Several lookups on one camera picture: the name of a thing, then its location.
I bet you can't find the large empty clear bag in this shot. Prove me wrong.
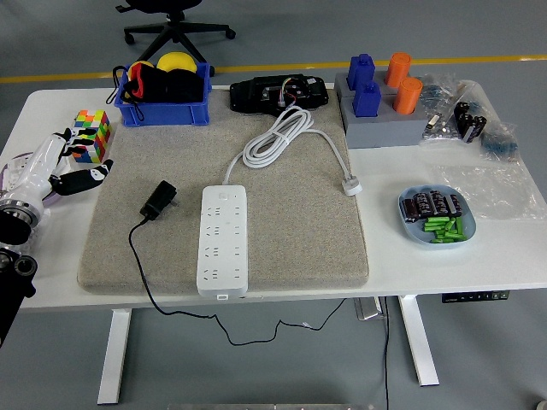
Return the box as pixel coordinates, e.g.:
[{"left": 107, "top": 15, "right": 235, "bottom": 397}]
[{"left": 431, "top": 161, "right": 547, "bottom": 222}]

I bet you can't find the multicolour puzzle cube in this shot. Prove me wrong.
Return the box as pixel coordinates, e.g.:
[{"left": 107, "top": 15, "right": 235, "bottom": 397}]
[{"left": 70, "top": 109, "right": 113, "bottom": 165}]

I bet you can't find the black plug adapter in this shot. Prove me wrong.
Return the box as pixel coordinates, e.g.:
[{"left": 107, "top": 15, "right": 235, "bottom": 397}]
[{"left": 139, "top": 179, "right": 179, "bottom": 222}]

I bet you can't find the black hanging cable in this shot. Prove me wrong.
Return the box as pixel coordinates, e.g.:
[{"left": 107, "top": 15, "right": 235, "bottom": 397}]
[{"left": 381, "top": 296, "right": 392, "bottom": 410}]

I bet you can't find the blue plastic bin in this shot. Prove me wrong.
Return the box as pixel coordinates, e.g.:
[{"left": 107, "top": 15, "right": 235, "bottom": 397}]
[{"left": 115, "top": 62, "right": 214, "bottom": 128}]

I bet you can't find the metal box under table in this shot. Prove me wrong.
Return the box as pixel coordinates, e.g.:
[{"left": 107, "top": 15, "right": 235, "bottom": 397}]
[{"left": 353, "top": 296, "right": 388, "bottom": 321}]

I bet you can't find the grey block holder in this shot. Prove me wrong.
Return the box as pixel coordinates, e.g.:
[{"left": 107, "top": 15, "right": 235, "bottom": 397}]
[
  {"left": 333, "top": 70, "right": 428, "bottom": 102},
  {"left": 341, "top": 91, "right": 430, "bottom": 149}
]

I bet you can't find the black pouch with red lining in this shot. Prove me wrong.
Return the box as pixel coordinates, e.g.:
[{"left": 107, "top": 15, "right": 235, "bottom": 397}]
[{"left": 111, "top": 61, "right": 170, "bottom": 120}]

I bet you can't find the clear bag of blue parts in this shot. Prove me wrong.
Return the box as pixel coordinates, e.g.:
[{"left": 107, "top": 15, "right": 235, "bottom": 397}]
[
  {"left": 480, "top": 121, "right": 521, "bottom": 162},
  {"left": 421, "top": 72, "right": 457, "bottom": 116}
]

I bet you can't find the white wall socket panel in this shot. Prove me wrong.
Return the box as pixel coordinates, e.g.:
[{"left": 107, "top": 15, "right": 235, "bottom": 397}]
[{"left": 2, "top": 151, "right": 39, "bottom": 191}]

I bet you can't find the yellow ball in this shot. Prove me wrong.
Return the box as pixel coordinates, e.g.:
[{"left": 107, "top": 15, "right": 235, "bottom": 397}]
[{"left": 156, "top": 51, "right": 198, "bottom": 74}]

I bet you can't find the white three-pin plug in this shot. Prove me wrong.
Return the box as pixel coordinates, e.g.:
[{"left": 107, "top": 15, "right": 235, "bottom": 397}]
[{"left": 340, "top": 170, "right": 364, "bottom": 197}]

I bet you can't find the white power strip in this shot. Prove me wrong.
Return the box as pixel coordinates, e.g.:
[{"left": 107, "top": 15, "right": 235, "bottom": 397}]
[{"left": 196, "top": 184, "right": 250, "bottom": 300}]

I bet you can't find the white table leg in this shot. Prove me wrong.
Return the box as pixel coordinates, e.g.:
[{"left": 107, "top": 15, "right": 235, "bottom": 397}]
[
  {"left": 397, "top": 294, "right": 441, "bottom": 388},
  {"left": 97, "top": 307, "right": 132, "bottom": 406}
]

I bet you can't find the clear bag of black capacitors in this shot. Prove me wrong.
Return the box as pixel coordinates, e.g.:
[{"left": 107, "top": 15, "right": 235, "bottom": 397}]
[{"left": 451, "top": 83, "right": 491, "bottom": 145}]

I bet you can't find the coiled white power cable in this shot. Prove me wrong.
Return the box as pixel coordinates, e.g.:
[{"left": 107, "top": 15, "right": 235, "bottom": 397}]
[{"left": 223, "top": 106, "right": 350, "bottom": 189}]

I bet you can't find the orange cylinder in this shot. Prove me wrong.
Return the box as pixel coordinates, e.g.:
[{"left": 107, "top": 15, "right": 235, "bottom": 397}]
[
  {"left": 392, "top": 76, "right": 424, "bottom": 114},
  {"left": 384, "top": 51, "right": 413, "bottom": 89}
]

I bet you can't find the clear bag of screws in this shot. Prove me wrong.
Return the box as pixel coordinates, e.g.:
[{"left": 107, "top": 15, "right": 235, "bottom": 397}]
[{"left": 21, "top": 205, "right": 53, "bottom": 257}]

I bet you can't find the black table control panel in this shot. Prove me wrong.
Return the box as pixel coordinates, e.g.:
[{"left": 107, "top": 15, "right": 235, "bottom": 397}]
[{"left": 441, "top": 290, "right": 512, "bottom": 304}]

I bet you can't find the black electronic device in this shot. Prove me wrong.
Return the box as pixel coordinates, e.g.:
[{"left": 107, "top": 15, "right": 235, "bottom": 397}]
[{"left": 229, "top": 73, "right": 331, "bottom": 116}]

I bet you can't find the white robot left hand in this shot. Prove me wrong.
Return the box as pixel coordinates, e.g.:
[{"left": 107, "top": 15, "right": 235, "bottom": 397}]
[{"left": 1, "top": 126, "right": 115, "bottom": 207}]

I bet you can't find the thin black adapter cord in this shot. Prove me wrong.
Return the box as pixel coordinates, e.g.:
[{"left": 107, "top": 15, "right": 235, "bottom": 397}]
[{"left": 127, "top": 215, "right": 356, "bottom": 346}]

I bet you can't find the blue plastic block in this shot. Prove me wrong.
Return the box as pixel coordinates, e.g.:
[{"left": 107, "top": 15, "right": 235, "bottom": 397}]
[
  {"left": 352, "top": 80, "right": 382, "bottom": 120},
  {"left": 346, "top": 53, "right": 376, "bottom": 91}
]

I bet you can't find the black office chair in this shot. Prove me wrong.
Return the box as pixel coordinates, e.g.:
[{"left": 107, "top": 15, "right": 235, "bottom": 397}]
[{"left": 114, "top": 0, "right": 238, "bottom": 78}]

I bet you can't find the clear bag of metal parts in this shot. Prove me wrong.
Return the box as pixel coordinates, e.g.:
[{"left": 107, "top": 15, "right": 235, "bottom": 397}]
[{"left": 421, "top": 111, "right": 467, "bottom": 144}]

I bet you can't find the black fabric pouch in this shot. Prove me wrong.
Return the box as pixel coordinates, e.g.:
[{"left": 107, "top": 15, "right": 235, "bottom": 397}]
[{"left": 164, "top": 70, "right": 206, "bottom": 104}]

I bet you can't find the grey-brown mat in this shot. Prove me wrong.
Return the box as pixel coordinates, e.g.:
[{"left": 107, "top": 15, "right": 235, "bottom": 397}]
[{"left": 77, "top": 87, "right": 371, "bottom": 296}]

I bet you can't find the light blue tray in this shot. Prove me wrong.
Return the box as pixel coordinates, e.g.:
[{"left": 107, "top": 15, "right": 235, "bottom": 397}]
[{"left": 397, "top": 184, "right": 478, "bottom": 249}]

